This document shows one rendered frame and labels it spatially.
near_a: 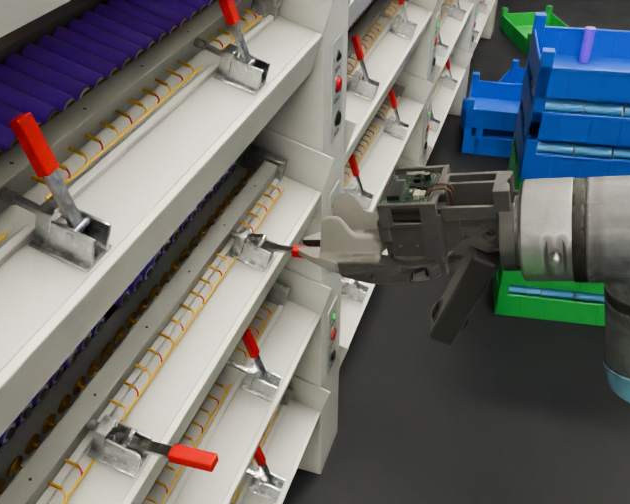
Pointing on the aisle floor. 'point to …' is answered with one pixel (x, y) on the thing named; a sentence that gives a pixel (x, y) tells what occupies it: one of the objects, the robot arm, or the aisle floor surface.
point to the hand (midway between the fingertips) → (315, 252)
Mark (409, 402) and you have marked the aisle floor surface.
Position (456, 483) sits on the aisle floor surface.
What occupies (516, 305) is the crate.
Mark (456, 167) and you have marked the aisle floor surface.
